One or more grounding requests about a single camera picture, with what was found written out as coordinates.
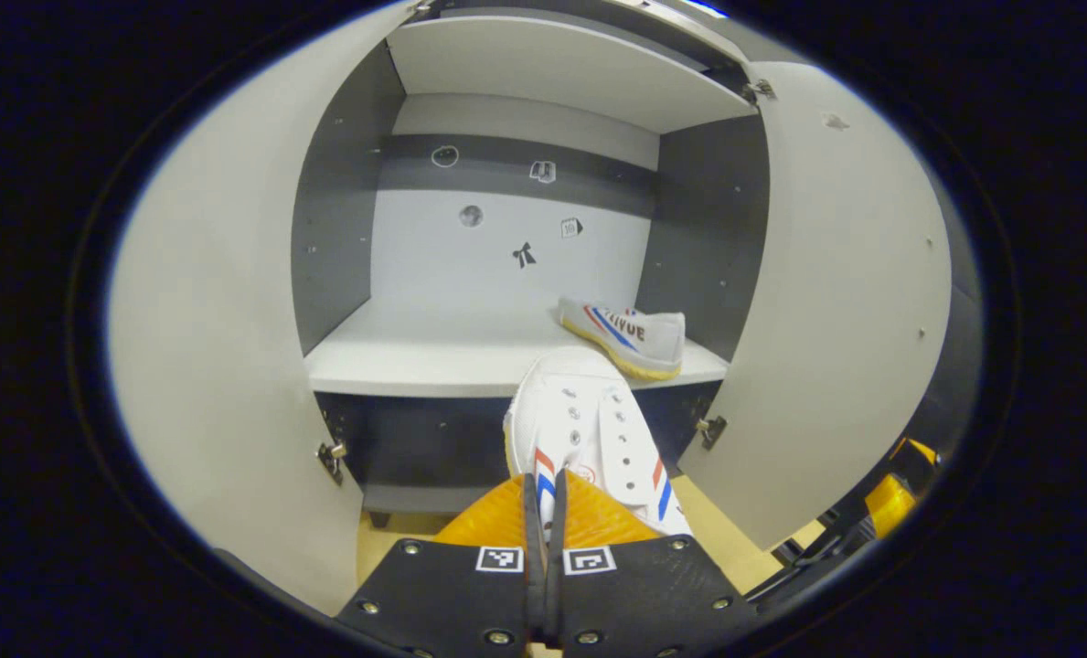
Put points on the grey shoe cabinet door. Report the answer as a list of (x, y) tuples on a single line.
[(845, 302), (214, 320)]

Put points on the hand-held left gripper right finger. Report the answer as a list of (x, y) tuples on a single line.
[(557, 585)]

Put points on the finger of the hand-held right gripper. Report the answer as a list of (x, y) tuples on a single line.
[(918, 452), (889, 504)]

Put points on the grey shoe cabinet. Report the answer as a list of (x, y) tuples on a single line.
[(433, 356)]

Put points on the white striped shoe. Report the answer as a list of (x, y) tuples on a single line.
[(580, 411), (634, 338)]

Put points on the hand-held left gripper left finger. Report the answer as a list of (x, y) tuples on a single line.
[(532, 585)]

